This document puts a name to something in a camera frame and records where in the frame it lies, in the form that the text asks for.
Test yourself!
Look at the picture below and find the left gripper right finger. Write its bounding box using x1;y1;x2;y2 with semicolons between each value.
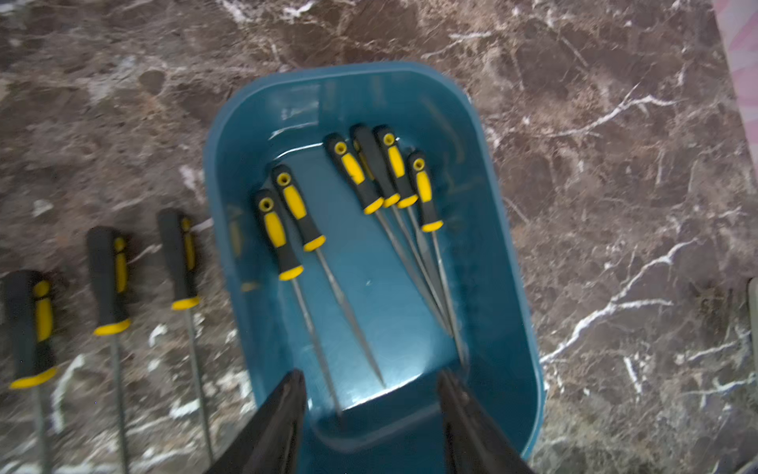
437;369;535;474

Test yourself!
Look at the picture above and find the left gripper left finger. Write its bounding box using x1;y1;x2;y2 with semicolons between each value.
207;369;307;474

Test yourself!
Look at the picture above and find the yellow black file tool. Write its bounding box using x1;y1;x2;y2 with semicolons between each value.
157;207;214;466

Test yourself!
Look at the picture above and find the teal plastic storage box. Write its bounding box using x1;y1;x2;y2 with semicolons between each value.
205;62;545;473

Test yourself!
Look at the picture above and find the file in box leftmost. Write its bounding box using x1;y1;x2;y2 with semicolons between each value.
253;188;343;419

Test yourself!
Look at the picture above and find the file in box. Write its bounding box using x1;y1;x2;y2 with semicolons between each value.
253;188;343;419
372;124;451;332
324;134;452;337
270;165;386;387
348;122;454;324

